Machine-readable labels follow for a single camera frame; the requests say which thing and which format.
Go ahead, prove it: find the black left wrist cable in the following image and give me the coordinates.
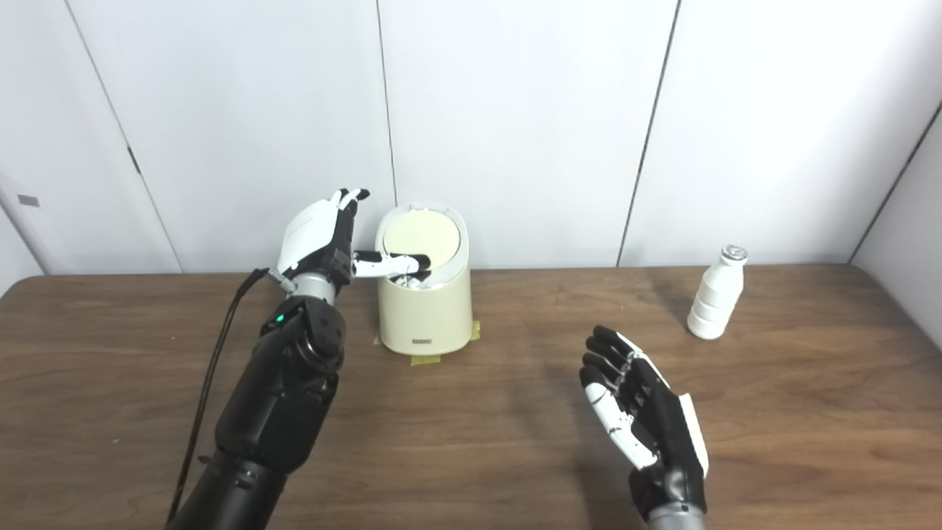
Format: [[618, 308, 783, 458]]
[[166, 268, 288, 523]]

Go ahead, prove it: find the cream-colored bin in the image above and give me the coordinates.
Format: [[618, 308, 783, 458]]
[[375, 202, 473, 356]]

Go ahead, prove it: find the small white plastic bottle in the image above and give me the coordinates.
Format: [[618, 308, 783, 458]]
[[687, 245, 748, 340]]

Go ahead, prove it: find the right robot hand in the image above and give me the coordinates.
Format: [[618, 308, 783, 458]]
[[579, 325, 709, 520]]

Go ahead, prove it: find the cream round bin lid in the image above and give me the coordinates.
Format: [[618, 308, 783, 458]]
[[383, 208, 461, 270]]

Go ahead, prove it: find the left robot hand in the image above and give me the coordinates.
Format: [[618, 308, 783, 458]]
[[276, 188, 431, 295]]

